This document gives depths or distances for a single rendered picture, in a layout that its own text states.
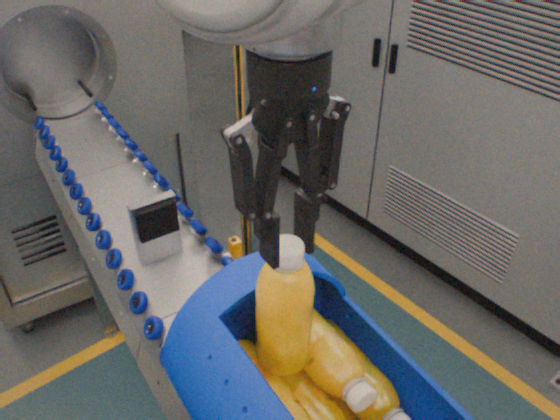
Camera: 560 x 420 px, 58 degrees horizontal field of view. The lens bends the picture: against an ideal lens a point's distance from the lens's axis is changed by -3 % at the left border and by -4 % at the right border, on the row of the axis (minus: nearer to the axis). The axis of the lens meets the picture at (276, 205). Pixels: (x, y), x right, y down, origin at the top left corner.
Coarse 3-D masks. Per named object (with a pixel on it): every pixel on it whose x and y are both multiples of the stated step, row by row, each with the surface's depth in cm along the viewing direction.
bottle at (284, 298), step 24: (264, 264) 60; (264, 288) 59; (288, 288) 58; (312, 288) 60; (264, 312) 61; (288, 312) 60; (312, 312) 64; (264, 336) 64; (288, 336) 62; (264, 360) 67; (288, 360) 65
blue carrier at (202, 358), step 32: (256, 256) 71; (224, 288) 68; (320, 288) 84; (192, 320) 67; (224, 320) 75; (352, 320) 80; (192, 352) 66; (224, 352) 62; (384, 352) 75; (192, 384) 65; (224, 384) 61; (256, 384) 58; (416, 384) 70; (192, 416) 67; (224, 416) 60; (256, 416) 56; (288, 416) 54; (416, 416) 72; (448, 416) 66
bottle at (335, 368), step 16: (320, 320) 74; (320, 336) 71; (336, 336) 72; (320, 352) 69; (336, 352) 69; (352, 352) 70; (304, 368) 71; (320, 368) 68; (336, 368) 68; (352, 368) 68; (320, 384) 69; (336, 384) 67; (352, 384) 67
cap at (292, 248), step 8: (280, 240) 59; (288, 240) 59; (296, 240) 59; (280, 248) 58; (288, 248) 58; (296, 248) 58; (304, 248) 58; (280, 256) 57; (288, 256) 56; (296, 256) 57; (280, 264) 57; (288, 264) 57; (296, 264) 58
